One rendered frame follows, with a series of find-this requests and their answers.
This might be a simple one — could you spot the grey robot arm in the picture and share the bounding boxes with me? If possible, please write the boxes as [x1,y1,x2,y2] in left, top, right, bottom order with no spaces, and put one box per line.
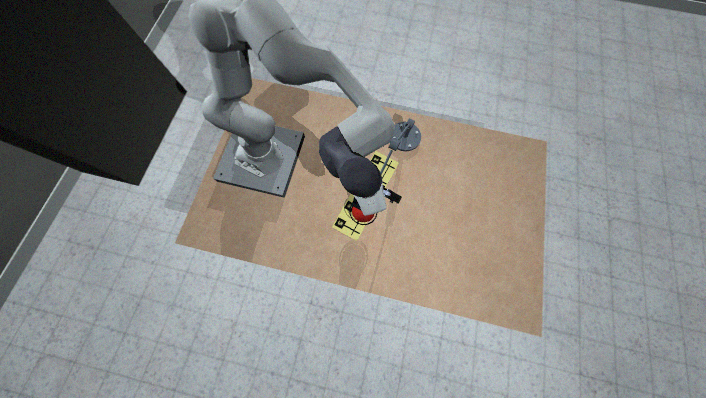
[189,0,395,216]

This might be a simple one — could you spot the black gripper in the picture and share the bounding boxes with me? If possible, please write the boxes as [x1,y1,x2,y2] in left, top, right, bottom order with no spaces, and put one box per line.
[383,185,402,204]

